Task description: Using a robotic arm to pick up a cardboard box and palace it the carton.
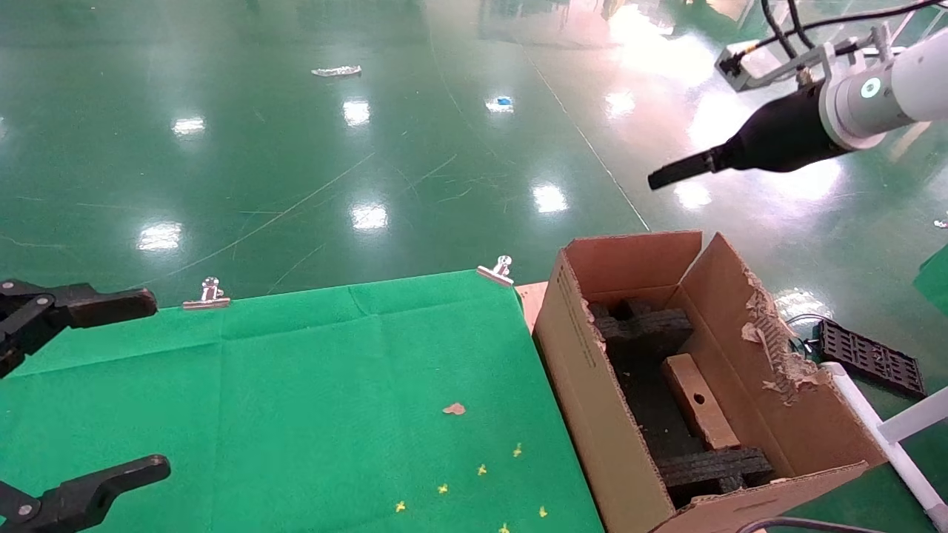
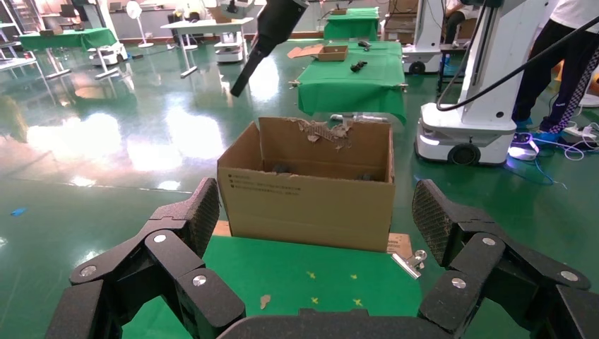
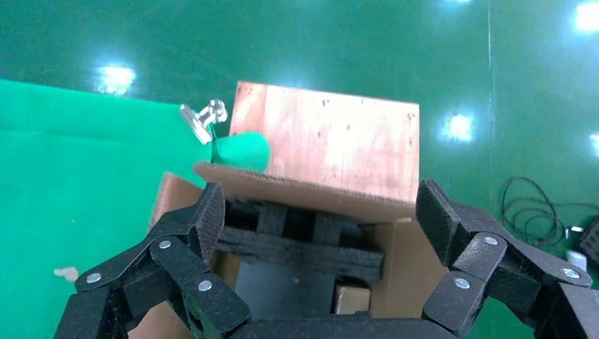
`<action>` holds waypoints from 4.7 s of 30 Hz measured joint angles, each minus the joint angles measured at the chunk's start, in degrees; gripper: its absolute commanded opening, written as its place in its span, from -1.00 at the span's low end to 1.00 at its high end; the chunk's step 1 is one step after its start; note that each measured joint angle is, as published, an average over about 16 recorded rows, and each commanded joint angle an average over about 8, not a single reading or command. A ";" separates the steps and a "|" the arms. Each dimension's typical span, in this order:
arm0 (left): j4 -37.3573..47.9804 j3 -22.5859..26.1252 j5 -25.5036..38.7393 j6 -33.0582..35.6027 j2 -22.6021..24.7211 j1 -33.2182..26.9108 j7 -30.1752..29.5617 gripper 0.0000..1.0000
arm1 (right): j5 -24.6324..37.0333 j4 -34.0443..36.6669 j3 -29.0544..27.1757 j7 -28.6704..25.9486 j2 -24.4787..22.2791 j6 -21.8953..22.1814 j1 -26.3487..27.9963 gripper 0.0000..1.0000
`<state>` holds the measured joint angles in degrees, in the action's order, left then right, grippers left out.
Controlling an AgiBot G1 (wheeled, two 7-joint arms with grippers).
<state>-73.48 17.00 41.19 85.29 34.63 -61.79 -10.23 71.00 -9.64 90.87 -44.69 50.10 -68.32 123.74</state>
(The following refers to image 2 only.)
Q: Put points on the person in black trousers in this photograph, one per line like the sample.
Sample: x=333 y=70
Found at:
x=538 y=89

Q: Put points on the green cloth covered table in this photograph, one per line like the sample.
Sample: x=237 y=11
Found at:
x=65 y=38
x=346 y=89
x=351 y=28

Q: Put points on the large open cardboard carton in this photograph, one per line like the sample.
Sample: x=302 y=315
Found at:
x=309 y=210

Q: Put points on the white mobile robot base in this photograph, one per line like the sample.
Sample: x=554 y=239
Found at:
x=107 y=55
x=229 y=51

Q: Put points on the stacked cardboard boxes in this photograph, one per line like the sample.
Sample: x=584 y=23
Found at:
x=402 y=23

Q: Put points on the white robot column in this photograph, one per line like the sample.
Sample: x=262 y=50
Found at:
x=428 y=28

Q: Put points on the white standing fan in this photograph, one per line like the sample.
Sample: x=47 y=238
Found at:
x=133 y=9

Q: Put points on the white office table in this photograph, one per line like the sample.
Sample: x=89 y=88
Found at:
x=206 y=24

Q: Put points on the white glowing floor device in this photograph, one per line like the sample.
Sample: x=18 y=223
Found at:
x=522 y=152

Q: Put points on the green table cloth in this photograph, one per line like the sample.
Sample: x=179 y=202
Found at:
x=290 y=271

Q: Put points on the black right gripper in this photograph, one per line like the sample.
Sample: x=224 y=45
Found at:
x=280 y=23

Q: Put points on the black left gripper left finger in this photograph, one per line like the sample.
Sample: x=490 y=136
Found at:
x=182 y=262

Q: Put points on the white metal side table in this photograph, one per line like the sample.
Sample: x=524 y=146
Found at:
x=18 y=63

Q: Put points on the brown cardboard scrap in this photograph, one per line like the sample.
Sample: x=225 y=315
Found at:
x=265 y=301

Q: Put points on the yellow plastic stool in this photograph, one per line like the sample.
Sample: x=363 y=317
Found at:
x=594 y=86

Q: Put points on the white round fan stand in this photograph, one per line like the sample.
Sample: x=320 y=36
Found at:
x=590 y=100

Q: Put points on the black metal stool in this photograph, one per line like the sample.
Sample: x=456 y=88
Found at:
x=451 y=47

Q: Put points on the white power strip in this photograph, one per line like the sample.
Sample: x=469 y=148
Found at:
x=580 y=132

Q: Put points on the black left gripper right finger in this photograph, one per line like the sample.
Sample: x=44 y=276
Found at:
x=472 y=262

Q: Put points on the brown cardboard box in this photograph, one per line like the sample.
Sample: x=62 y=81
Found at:
x=217 y=18

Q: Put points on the flat cardboard piece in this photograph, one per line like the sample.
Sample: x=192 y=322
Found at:
x=304 y=50

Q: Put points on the silver binder clip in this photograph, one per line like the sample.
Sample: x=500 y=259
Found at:
x=406 y=265

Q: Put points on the white metal table frame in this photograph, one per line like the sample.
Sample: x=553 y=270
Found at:
x=360 y=117

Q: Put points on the seated person white shirt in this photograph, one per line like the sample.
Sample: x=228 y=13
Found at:
x=453 y=23

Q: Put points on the blue floor scrap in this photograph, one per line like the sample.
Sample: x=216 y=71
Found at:
x=18 y=211

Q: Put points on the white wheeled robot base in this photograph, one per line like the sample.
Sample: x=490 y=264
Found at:
x=486 y=131

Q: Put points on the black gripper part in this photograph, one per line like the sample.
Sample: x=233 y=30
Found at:
x=358 y=66
x=364 y=44

